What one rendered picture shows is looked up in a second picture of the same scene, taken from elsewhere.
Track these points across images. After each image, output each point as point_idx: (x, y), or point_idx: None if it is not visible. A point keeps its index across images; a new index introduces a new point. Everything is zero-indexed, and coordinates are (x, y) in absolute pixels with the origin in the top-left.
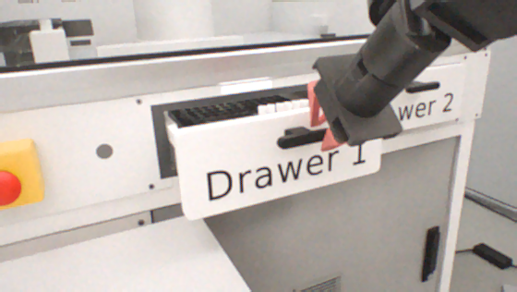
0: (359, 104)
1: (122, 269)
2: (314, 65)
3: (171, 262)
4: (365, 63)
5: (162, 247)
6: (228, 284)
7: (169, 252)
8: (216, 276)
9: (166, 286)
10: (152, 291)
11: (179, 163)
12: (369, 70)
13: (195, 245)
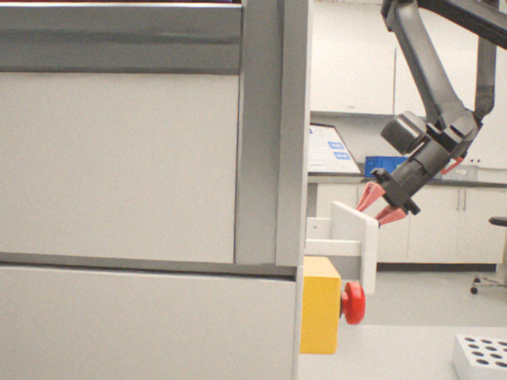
0: (415, 191)
1: (364, 363)
2: (384, 173)
3: (366, 343)
4: (425, 168)
5: (338, 343)
6: (404, 329)
7: (349, 341)
8: (393, 332)
9: (399, 348)
10: (403, 354)
11: (375, 246)
12: (428, 172)
13: (345, 332)
